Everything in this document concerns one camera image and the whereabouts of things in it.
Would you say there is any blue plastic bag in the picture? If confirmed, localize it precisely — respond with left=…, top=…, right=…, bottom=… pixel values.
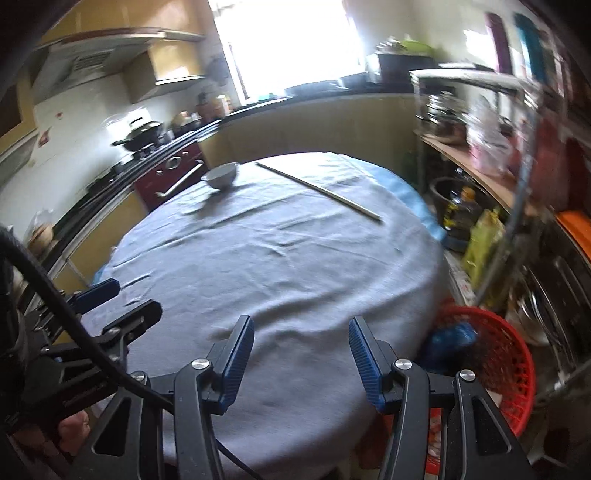
left=417, top=322, right=478, bottom=375

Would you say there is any red plastic trash basket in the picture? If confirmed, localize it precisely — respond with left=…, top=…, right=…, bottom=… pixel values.
left=379, top=306, right=535, bottom=479

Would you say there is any person's left hand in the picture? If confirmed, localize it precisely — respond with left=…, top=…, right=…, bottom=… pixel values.
left=58, top=410, right=91, bottom=456

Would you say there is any brown clay pot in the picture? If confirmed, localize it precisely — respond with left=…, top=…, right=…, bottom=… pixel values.
left=27, top=223, right=54, bottom=256

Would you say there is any grey tablecloth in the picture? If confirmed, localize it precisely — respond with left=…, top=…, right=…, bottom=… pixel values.
left=82, top=153, right=448, bottom=479

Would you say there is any dark red oven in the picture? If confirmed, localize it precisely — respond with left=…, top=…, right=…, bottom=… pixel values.
left=134, top=141, right=208, bottom=212

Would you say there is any white ceramic bowl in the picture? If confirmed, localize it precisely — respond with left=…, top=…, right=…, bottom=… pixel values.
left=202, top=162, right=238, bottom=190

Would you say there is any long wooden stick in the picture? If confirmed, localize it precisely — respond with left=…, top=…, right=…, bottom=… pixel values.
left=256, top=161, right=382, bottom=222

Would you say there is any cooking oil bottle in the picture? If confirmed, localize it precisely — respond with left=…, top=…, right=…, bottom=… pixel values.
left=444, top=186, right=482, bottom=241

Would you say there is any black wok with lid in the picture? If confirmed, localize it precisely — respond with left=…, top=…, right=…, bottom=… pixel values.
left=111, top=118, right=163, bottom=152

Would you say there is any yellow plastic bag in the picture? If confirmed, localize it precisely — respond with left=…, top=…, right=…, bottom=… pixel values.
left=462, top=208, right=505, bottom=291

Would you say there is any blue under cloth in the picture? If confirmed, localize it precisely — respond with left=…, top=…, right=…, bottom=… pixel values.
left=361, top=161, right=446, bottom=243

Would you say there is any metal storage shelf rack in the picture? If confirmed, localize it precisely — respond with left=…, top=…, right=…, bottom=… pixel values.
left=410, top=67, right=591, bottom=393

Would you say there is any range hood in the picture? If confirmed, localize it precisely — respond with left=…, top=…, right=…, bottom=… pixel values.
left=30, top=29, right=165, bottom=104

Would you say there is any steel pot on shelf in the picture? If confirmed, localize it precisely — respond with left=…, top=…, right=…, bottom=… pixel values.
left=423, top=91, right=467, bottom=146

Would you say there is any white pink plastic bag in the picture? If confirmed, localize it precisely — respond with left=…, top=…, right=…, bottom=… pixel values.
left=467, top=96, right=513, bottom=178

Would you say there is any black microwave oven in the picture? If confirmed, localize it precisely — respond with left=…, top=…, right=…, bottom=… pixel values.
left=367, top=53, right=437, bottom=92

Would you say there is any teal thermos bottle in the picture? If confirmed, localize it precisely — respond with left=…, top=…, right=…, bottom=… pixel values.
left=513, top=13, right=548, bottom=85

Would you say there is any purple thermos bottle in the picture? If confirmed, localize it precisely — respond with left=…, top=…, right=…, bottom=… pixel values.
left=485, top=11, right=514, bottom=75

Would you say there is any black cable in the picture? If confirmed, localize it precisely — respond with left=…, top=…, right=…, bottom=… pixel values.
left=0, top=225, right=260, bottom=480

